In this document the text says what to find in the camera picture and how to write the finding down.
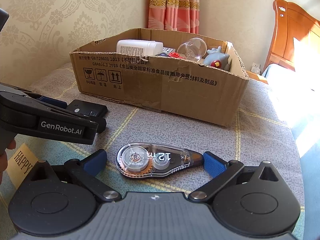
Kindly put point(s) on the person's left hand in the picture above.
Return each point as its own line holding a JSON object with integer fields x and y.
{"x": 5, "y": 162}

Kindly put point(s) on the clear correction tape dispenser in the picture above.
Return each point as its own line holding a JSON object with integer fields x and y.
{"x": 155, "y": 160}

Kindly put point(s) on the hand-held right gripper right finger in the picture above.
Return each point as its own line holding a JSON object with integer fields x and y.
{"x": 214, "y": 164}

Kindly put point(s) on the black device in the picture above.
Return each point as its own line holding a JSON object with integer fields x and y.
{"x": 85, "y": 107}

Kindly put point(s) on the wooden bed headboard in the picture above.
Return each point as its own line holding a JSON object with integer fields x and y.
{"x": 295, "y": 37}

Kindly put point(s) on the brown cardboard box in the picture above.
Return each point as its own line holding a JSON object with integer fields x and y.
{"x": 155, "y": 90}

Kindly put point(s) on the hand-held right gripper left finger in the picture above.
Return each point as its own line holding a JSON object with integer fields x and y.
{"x": 95, "y": 161}

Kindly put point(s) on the clear glass cup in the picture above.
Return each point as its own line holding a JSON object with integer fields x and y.
{"x": 192, "y": 48}

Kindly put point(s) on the white plastic bottle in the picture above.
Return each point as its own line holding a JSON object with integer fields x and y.
{"x": 137, "y": 47}

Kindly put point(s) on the white wall socket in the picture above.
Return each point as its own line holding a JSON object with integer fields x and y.
{"x": 256, "y": 68}

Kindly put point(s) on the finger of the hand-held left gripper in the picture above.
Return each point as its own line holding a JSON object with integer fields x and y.
{"x": 51, "y": 102}
{"x": 100, "y": 125}

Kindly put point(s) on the blue floral bedsheet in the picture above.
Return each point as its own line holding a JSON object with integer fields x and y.
{"x": 310, "y": 167}

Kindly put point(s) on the pink patterned curtain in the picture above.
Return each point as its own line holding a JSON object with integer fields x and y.
{"x": 175, "y": 5}

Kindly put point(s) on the grey plaid blanket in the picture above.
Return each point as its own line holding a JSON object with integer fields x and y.
{"x": 262, "y": 120}

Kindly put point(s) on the grey elephant toy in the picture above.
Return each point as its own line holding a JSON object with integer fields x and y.
{"x": 217, "y": 58}

